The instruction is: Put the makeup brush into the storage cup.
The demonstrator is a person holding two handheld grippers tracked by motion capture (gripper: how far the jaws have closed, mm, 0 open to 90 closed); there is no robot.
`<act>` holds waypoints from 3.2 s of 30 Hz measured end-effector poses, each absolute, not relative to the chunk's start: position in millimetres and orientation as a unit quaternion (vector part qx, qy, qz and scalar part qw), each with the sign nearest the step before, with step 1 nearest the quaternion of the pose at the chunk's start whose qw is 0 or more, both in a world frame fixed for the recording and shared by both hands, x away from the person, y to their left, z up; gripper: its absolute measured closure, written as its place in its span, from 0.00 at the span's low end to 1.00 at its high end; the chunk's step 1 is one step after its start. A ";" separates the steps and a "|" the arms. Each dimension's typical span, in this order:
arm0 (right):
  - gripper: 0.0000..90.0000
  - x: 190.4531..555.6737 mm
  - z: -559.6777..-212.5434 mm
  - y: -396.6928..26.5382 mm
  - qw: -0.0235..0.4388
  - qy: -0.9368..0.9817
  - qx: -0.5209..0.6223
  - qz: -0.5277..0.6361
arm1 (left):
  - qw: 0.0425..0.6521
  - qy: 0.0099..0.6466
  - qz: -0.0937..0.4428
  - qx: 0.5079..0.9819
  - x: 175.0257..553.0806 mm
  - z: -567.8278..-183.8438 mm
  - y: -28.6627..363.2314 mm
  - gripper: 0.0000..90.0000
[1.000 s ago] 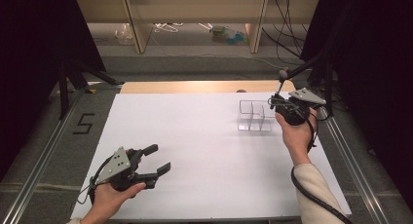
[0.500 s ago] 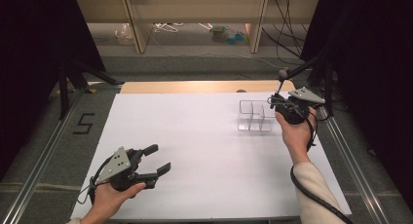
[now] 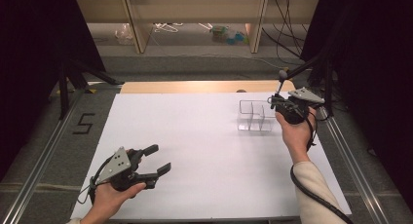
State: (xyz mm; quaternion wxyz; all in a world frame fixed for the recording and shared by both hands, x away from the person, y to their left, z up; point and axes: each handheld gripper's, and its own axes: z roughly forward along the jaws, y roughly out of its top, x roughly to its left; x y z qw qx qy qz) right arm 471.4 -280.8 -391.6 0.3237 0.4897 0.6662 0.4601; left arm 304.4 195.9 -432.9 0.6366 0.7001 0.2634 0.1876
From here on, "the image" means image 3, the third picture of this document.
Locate black curtain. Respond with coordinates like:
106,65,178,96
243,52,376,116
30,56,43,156
300,0,413,203
0,0,106,183

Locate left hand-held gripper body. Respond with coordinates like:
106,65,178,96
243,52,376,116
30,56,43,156
95,146,160,192

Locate wooden table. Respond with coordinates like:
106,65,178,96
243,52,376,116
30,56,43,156
120,80,296,94

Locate bundle of black cables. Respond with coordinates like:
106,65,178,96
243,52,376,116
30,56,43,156
261,0,310,66

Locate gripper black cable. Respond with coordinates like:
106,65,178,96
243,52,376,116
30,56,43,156
289,115,355,224
77,156,115,206

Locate person's left hand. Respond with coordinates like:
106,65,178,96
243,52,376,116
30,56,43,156
80,182,147,224

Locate white table sheet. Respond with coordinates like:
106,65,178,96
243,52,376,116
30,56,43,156
70,91,353,222

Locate person's right hand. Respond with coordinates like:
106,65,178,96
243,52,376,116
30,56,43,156
275,107,318,165

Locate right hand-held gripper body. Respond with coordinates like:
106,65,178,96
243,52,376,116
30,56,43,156
275,87,325,125

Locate black tripod stand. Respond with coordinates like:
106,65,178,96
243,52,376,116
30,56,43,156
57,58,122,121
278,54,336,118

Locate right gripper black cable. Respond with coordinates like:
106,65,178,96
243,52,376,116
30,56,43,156
289,115,355,224

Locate wooden shelf unit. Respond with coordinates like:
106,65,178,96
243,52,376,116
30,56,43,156
76,0,319,55

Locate white clothes hanger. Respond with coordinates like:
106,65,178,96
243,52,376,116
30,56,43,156
153,21,184,34

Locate metal floor rail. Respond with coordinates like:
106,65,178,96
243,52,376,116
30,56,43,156
319,106,392,224
0,87,86,224

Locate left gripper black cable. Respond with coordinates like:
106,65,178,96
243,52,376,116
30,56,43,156
77,156,115,206

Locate black makeup brush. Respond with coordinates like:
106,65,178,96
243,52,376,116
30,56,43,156
274,69,289,100

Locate clear plastic bag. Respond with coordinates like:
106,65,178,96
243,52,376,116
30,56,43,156
114,22,134,46

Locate clear acrylic divided organizer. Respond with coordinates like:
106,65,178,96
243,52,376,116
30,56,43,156
237,99,278,132

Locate colourful plastic toys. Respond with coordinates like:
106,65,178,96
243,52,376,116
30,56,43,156
209,24,249,46

